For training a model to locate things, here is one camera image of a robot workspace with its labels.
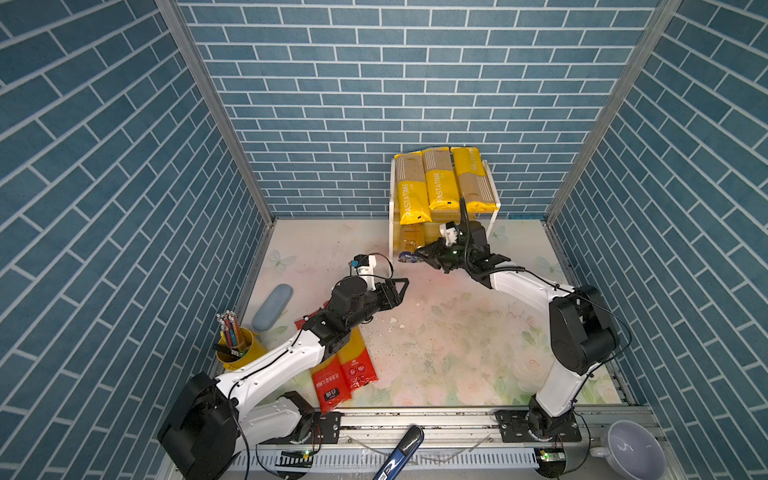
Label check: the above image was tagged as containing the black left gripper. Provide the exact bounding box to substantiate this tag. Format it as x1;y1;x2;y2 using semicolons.
345;277;410;333

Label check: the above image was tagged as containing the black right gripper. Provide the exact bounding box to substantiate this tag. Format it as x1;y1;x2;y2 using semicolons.
414;238;473;274

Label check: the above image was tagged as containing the blue moli pasta bag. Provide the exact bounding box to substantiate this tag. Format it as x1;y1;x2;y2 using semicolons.
398;224;426;263

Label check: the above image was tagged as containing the yellow pastatime bag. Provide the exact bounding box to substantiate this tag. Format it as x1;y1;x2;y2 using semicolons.
394;152;432;225
451;147;499;214
422;147;460;211

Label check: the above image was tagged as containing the red spaghetti bag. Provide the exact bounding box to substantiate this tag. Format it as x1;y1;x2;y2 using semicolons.
337;327;378;391
293;308;352;414

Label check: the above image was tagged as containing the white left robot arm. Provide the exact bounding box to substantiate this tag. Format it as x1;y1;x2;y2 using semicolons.
157;276;409;479

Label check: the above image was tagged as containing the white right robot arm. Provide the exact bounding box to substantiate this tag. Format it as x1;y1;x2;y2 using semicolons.
413;220;620;441

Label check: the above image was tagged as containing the wooden two-tier shelf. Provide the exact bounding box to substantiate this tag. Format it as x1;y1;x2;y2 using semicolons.
388;159;501;263

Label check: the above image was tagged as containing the grey-blue glasses case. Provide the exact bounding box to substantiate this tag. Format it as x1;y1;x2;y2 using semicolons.
251;284;293;333

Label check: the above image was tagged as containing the blue black handheld tool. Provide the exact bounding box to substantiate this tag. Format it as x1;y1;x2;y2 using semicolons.
373;425;425;480

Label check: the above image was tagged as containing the yellow pencil cup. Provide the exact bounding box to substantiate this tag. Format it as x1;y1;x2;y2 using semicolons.
213;311;267;371

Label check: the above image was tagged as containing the white bowl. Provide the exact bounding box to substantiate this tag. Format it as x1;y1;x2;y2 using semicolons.
589;420;667;480

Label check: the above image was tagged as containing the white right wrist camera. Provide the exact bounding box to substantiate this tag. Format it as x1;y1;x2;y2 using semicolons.
439;222;460;247

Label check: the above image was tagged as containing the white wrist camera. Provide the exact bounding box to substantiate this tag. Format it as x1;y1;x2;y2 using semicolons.
439;222;460;247
350;254;377;279

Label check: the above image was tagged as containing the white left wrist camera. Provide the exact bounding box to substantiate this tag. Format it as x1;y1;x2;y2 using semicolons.
350;254;377;279

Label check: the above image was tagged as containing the aluminium mounting rail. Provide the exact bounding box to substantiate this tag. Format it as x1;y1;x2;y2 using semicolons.
155;406;679;480

